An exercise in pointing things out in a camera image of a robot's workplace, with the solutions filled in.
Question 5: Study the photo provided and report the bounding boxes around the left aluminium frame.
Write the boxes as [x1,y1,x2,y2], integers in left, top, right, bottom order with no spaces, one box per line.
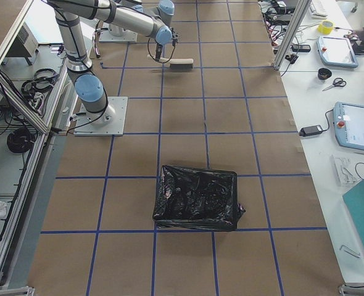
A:
[0,0,78,290]

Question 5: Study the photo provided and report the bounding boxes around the grey control box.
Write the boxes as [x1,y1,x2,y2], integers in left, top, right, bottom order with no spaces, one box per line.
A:
[6,22,39,65]

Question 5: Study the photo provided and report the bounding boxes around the lower blue teach pendant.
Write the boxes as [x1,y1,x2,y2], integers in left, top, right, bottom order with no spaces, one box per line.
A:
[333,102,364,151]

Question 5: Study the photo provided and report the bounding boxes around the black lined trash bin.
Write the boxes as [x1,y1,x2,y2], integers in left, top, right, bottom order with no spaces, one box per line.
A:
[152,165,245,231]

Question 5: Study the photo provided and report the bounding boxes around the black cable coil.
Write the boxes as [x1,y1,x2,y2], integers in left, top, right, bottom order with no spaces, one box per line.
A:
[6,128,35,154]

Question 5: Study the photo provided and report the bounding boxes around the clear plastic tray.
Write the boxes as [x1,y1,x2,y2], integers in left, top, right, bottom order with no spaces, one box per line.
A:
[330,154,362,187]

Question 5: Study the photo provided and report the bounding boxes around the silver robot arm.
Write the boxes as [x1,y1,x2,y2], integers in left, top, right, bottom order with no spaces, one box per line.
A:
[47,1,178,124]

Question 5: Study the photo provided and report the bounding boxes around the small black bowl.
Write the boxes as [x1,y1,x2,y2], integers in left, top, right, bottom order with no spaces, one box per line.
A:
[317,68,333,81]

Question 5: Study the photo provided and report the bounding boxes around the black power adapter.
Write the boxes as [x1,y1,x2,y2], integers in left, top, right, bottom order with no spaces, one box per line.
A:
[299,125,324,137]

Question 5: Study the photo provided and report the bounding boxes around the metal hex key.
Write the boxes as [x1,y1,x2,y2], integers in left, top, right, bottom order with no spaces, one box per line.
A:
[339,244,361,258]

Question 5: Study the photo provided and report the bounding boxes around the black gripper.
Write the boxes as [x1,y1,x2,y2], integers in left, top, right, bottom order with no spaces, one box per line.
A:
[155,27,179,61]

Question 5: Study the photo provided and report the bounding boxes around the blue teach pendant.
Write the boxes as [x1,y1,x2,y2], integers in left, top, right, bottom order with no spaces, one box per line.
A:
[316,36,358,68]
[333,102,364,151]

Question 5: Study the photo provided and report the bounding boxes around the upper blue teach pendant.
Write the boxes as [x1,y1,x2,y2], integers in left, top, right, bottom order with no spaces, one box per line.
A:
[316,36,358,68]

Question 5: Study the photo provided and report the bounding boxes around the white hand brush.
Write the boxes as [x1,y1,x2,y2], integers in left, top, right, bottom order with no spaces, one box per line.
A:
[147,54,194,70]

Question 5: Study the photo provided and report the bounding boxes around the aluminium frame post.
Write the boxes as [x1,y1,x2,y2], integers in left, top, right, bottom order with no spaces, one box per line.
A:
[273,0,310,70]

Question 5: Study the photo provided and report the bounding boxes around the black handled scissors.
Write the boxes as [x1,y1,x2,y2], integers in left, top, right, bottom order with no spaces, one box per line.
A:
[323,77,347,91]

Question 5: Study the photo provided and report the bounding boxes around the yellow tape roll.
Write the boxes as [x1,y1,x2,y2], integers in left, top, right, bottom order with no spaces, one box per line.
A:
[317,20,334,35]

